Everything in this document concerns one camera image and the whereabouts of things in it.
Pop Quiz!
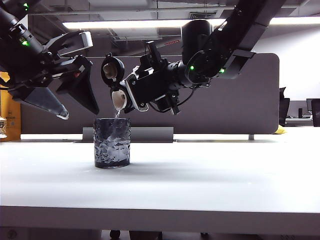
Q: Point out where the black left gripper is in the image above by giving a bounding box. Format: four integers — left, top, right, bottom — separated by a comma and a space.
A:
8, 53, 101, 120

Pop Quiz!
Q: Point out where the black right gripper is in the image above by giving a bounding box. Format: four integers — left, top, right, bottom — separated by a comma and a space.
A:
129, 54, 182, 104

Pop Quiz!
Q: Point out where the black thermos with flip lid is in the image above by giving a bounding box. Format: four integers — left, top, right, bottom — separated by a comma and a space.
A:
100, 53, 133, 114

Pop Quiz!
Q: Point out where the dark textured glass cup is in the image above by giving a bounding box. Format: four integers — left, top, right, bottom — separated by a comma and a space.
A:
93, 118, 132, 169

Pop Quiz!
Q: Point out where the yellow paper bag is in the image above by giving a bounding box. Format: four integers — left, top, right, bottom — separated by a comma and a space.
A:
0, 71, 22, 143

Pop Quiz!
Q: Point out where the long ceiling light strip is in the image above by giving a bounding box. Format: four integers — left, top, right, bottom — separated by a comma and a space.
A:
61, 16, 320, 30

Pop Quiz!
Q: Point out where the small white printed container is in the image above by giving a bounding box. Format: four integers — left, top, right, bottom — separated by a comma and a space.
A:
0, 118, 8, 140

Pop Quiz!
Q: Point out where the grey desk divider panel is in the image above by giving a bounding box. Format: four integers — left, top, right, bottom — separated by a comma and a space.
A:
20, 52, 280, 135

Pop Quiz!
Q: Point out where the ceiling air vent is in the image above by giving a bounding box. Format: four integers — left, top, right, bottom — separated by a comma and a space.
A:
187, 11, 217, 20

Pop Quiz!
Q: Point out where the black office chair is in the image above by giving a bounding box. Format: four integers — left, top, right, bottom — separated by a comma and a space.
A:
278, 86, 291, 127

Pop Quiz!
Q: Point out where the black computer monitor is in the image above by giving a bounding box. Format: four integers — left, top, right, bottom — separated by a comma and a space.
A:
305, 98, 320, 121

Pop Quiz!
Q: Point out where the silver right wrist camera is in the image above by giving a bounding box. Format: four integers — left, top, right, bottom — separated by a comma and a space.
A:
124, 72, 150, 113

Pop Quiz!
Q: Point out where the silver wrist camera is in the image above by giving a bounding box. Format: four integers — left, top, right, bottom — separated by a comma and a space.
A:
48, 30, 94, 57
124, 72, 150, 113

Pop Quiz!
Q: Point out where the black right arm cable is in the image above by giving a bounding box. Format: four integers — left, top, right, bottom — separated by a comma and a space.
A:
174, 83, 196, 107

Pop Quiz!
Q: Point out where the grey cable tray flap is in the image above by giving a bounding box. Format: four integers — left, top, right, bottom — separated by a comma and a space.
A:
82, 126, 174, 144

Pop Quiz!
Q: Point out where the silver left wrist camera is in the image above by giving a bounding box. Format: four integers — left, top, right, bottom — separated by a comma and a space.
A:
48, 30, 94, 57

